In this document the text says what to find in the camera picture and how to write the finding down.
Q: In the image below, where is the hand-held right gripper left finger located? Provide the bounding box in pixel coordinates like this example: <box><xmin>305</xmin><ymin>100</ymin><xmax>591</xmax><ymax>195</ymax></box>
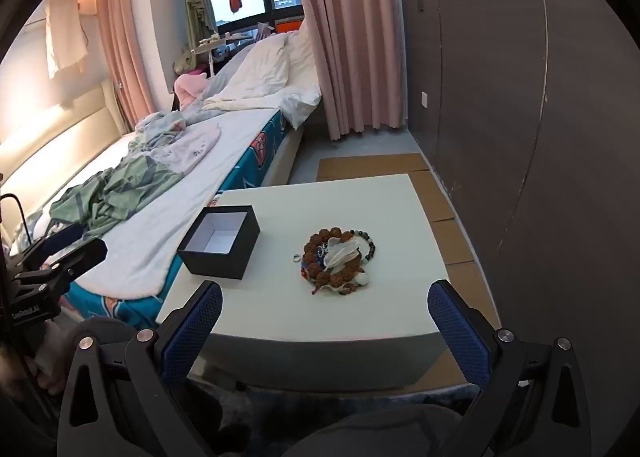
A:
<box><xmin>56</xmin><ymin>281</ymin><xmax>236</xmax><ymax>457</ymax></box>

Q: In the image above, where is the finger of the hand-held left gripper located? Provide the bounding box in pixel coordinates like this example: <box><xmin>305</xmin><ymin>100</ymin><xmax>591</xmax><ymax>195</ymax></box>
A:
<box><xmin>15</xmin><ymin>236</ymin><xmax>109</xmax><ymax>289</ymax></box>
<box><xmin>11</xmin><ymin>221</ymin><xmax>86</xmax><ymax>272</ymax></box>

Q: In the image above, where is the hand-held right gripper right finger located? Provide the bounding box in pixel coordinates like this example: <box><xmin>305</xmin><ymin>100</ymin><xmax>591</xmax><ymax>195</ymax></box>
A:
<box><xmin>426</xmin><ymin>279</ymin><xmax>593</xmax><ymax>457</ymax></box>

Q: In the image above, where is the black jewelry box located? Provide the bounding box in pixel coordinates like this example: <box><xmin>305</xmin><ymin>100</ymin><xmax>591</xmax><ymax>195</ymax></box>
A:
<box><xmin>176</xmin><ymin>205</ymin><xmax>261</xmax><ymax>282</ymax></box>

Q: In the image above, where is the dark bead bracelet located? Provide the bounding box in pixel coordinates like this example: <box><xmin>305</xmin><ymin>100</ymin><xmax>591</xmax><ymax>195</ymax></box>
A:
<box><xmin>350</xmin><ymin>229</ymin><xmax>377</xmax><ymax>264</ymax></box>

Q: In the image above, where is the brown bead bracelet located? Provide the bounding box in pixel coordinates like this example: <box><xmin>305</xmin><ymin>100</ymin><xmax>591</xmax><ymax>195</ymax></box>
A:
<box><xmin>302</xmin><ymin>226</ymin><xmax>363</xmax><ymax>289</ymax></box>

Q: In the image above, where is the white translucent pendant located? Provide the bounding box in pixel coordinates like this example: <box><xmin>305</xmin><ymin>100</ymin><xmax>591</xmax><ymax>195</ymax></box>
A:
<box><xmin>322</xmin><ymin>239</ymin><xmax>373</xmax><ymax>291</ymax></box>

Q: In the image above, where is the person's left hand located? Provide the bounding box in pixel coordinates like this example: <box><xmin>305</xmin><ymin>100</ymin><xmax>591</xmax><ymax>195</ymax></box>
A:
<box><xmin>22</xmin><ymin>353</ymin><xmax>68</xmax><ymax>396</ymax></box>

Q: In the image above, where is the green striped cloth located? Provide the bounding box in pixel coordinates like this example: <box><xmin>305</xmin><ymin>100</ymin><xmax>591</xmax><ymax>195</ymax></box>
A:
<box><xmin>50</xmin><ymin>154</ymin><xmax>186</xmax><ymax>233</ymax></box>

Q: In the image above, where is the light blue printed cloth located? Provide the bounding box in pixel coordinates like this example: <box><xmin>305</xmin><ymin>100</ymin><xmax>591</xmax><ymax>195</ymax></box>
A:
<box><xmin>120</xmin><ymin>111</ymin><xmax>188</xmax><ymax>153</ymax></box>

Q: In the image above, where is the bed with white sheet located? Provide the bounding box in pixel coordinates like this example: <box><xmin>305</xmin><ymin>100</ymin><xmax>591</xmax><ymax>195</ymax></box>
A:
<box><xmin>0</xmin><ymin>30</ymin><xmax>326</xmax><ymax>338</ymax></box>

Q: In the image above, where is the white shirt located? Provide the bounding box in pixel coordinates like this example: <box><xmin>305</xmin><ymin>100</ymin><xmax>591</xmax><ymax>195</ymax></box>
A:
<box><xmin>150</xmin><ymin>123</ymin><xmax>222</xmax><ymax>173</ymax></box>

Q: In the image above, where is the white low table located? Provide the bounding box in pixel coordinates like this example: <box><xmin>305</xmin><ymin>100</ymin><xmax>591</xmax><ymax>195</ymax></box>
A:
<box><xmin>156</xmin><ymin>173</ymin><xmax>501</xmax><ymax>394</ymax></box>

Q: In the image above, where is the flat brown cardboard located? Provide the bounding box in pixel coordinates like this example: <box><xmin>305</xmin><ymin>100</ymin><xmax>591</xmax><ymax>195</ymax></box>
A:
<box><xmin>317</xmin><ymin>153</ymin><xmax>501</xmax><ymax>333</ymax></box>

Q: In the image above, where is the pink cloth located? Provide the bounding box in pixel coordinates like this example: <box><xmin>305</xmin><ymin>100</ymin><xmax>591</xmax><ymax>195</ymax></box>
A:
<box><xmin>172</xmin><ymin>72</ymin><xmax>216</xmax><ymax>110</ymax></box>

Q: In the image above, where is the white hanging towel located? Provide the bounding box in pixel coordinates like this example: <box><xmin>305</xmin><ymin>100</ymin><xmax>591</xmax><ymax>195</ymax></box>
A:
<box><xmin>44</xmin><ymin>0</ymin><xmax>90</xmax><ymax>79</ymax></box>

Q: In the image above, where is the pink curtain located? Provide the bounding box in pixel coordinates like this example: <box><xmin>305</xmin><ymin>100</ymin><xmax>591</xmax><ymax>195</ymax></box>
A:
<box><xmin>290</xmin><ymin>0</ymin><xmax>408</xmax><ymax>140</ymax></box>
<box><xmin>95</xmin><ymin>0</ymin><xmax>171</xmax><ymax>133</ymax></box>

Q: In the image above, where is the white duvet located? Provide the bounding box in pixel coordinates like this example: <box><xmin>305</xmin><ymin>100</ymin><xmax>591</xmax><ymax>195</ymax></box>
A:
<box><xmin>202</xmin><ymin>30</ymin><xmax>323</xmax><ymax>130</ymax></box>

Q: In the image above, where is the white side table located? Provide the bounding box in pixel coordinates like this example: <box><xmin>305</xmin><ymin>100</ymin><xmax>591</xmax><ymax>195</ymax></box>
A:
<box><xmin>199</xmin><ymin>34</ymin><xmax>237</xmax><ymax>78</ymax></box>

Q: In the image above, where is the dark brown wardrobe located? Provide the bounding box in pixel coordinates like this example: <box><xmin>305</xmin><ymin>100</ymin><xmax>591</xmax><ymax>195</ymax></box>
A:
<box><xmin>400</xmin><ymin>0</ymin><xmax>640</xmax><ymax>388</ymax></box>

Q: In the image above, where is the white pillow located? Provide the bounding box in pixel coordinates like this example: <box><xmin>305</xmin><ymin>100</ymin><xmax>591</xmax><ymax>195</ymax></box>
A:
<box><xmin>235</xmin><ymin>34</ymin><xmax>292</xmax><ymax>93</ymax></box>

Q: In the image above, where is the pale green hanging garment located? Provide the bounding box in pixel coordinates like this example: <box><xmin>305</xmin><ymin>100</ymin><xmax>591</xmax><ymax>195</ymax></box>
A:
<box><xmin>182</xmin><ymin>0</ymin><xmax>218</xmax><ymax>45</ymax></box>

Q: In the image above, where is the black cable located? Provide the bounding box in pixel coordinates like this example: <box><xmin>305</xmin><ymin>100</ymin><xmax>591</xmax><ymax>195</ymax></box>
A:
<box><xmin>0</xmin><ymin>194</ymin><xmax>27</xmax><ymax>250</ymax></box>

